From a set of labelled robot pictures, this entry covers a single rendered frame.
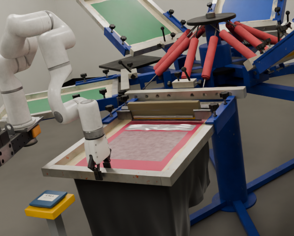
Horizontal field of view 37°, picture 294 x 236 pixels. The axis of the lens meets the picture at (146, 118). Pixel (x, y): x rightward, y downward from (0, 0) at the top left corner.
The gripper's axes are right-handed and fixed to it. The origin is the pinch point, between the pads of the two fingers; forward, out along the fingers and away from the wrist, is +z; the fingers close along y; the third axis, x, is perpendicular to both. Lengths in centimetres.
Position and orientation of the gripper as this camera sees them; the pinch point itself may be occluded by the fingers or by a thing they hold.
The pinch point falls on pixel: (102, 172)
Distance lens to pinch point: 167.9
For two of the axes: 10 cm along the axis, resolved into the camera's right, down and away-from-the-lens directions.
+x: 8.8, 0.0, -4.7
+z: 1.7, 9.3, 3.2
